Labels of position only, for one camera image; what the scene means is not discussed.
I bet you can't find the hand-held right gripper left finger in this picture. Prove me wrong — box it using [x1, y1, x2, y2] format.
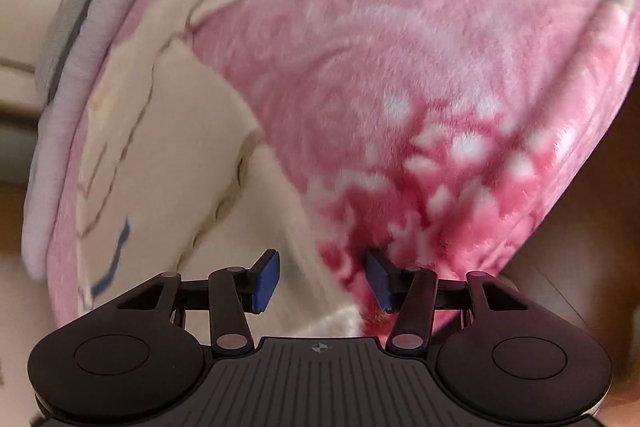
[116, 249, 281, 355]

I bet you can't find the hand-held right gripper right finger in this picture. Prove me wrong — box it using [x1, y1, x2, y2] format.
[363, 249, 525, 356]

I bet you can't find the pink floral fleece blanket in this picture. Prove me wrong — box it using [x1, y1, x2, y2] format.
[44, 0, 640, 342]

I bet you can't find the pale pink bed sheet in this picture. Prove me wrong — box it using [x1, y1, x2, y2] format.
[20, 0, 187, 280]

